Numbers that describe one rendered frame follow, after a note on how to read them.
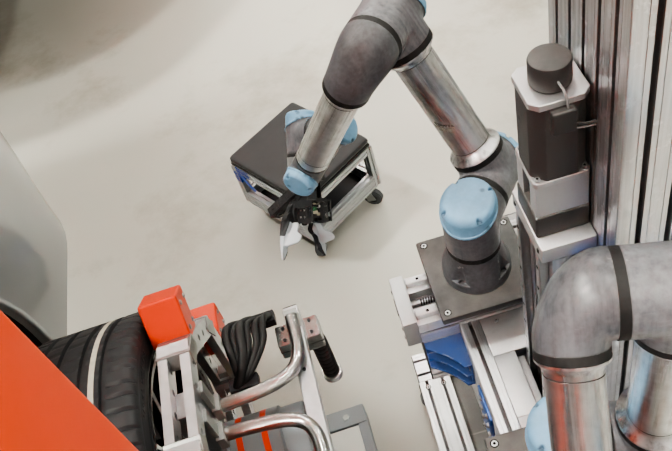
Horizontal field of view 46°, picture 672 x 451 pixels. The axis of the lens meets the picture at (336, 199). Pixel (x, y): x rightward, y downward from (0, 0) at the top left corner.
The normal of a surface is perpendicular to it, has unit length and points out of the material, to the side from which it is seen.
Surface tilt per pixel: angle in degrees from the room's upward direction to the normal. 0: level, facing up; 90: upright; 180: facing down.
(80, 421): 90
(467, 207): 7
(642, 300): 45
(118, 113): 0
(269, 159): 0
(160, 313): 55
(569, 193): 90
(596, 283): 22
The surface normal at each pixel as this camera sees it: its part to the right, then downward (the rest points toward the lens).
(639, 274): -0.22, -0.43
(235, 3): -0.22, -0.65
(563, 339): -0.48, 0.15
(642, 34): 0.19, 0.71
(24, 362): 0.95, -0.32
